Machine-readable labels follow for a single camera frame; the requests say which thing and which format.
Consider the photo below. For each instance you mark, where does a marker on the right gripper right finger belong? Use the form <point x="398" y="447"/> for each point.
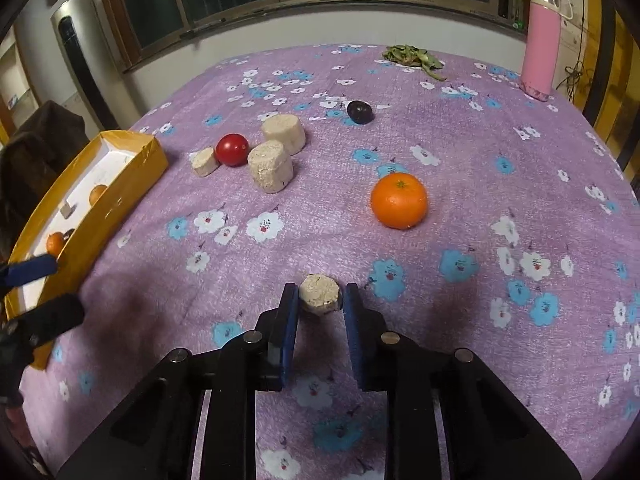
<point x="448" y="415"/>

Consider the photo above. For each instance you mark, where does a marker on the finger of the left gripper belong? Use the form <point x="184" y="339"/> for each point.
<point x="41" y="325"/>
<point x="20" y="273"/>

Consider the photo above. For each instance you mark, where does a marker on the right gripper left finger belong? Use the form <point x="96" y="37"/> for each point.
<point x="194" y="407"/>

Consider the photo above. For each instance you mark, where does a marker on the small mandarin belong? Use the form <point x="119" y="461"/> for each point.
<point x="55" y="244"/>
<point x="96" y="193"/>

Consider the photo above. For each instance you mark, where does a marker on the tiny pale sugarcane bit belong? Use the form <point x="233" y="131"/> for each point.
<point x="66" y="209"/>

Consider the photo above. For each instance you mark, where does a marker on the small pale sugarcane piece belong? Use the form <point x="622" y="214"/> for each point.
<point x="320" y="294"/>

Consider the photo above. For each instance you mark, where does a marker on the pale sugarcane slice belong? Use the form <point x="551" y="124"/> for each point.
<point x="204" y="162"/>

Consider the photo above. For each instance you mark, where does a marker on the large orange mandarin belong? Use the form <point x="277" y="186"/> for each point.
<point x="399" y="201"/>

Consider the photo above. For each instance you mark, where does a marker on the red tomato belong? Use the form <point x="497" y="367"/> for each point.
<point x="232" y="150"/>

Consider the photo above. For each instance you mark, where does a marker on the pale sugarcane cylinder front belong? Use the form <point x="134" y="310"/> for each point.
<point x="271" y="166"/>

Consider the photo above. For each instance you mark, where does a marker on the pale sugarcane cylinder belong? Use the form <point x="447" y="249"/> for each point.
<point x="287" y="129"/>
<point x="271" y="166"/>

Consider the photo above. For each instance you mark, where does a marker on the pale sugarcane cylinder back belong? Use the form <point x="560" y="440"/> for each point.
<point x="287" y="129"/>

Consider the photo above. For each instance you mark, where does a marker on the dark jacket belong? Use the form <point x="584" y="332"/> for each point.
<point x="36" y="155"/>

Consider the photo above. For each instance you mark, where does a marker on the yellow taped foam box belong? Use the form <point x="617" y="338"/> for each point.
<point x="129" y="164"/>

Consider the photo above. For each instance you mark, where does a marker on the purple floral tablecloth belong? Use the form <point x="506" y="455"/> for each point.
<point x="528" y="254"/>

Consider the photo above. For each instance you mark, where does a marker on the white standing air conditioner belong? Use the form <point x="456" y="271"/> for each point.
<point x="83" y="46"/>

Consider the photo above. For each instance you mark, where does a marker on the green vegetable pile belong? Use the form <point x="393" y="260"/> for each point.
<point x="413" y="57"/>

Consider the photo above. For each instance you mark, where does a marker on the pink water bottle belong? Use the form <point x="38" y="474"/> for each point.
<point x="542" y="46"/>

